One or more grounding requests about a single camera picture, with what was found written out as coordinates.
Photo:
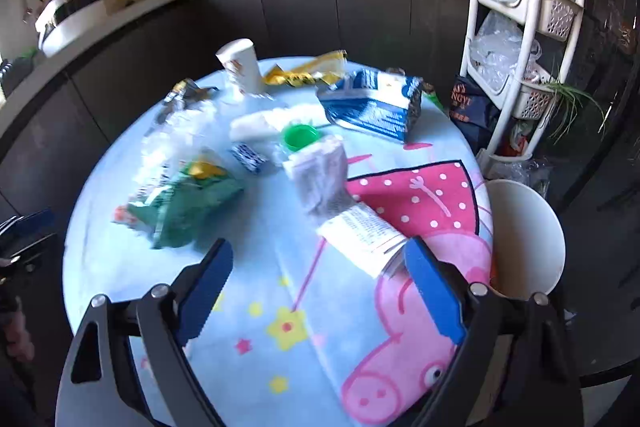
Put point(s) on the yellow snack wrapper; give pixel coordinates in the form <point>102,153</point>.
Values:
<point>305,72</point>

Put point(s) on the clear plastic floor bag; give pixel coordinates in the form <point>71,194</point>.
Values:
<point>525,167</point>

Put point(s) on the silver foil wrapper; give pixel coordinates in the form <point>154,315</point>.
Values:
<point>184,94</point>

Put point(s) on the white paper cup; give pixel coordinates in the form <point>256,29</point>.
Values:
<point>241,68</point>

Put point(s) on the green spider plant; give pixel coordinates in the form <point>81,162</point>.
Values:
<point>570,99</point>

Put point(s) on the white crumpled tissue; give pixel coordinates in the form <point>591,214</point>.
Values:
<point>270,122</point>

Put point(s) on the small blue white packet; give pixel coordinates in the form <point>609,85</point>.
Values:
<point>247,157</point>

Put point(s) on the green snack bag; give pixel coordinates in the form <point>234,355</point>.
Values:
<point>187,204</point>

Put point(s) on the white rice cooker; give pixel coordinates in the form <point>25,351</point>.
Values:
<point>70,14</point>

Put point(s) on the green bottle cap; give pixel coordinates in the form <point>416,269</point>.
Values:
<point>300,137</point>

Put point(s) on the white round bucket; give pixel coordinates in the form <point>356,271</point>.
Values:
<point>525,239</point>

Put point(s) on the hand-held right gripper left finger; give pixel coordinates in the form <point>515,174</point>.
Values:
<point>205,294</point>

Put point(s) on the dark kitchen cabinet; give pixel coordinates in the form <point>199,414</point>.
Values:
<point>310,7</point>

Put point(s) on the clear crumpled plastic bag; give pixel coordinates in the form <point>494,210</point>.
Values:
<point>177,137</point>

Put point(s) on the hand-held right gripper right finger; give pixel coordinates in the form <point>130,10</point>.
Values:
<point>434,294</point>

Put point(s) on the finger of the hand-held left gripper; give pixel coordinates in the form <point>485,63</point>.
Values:
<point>34,223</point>

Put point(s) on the white printed paper packet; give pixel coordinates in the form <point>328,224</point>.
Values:
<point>320,177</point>

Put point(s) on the white label plastic jar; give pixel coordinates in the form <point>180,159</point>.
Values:
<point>362,237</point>

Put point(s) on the white plastic storage rack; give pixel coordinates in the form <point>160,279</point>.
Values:
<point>532,2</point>

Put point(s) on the clear plastic bags in rack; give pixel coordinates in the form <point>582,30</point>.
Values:
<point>495,52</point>

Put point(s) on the blue white carton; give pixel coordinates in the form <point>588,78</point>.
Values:
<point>372,107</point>

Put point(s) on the navy printed bag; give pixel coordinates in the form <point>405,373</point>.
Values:
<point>470,107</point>

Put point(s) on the person's left hand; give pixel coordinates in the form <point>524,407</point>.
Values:
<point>17,337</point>

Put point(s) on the cartoon pig printed tablecloth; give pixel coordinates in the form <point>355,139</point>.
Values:
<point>300,347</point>

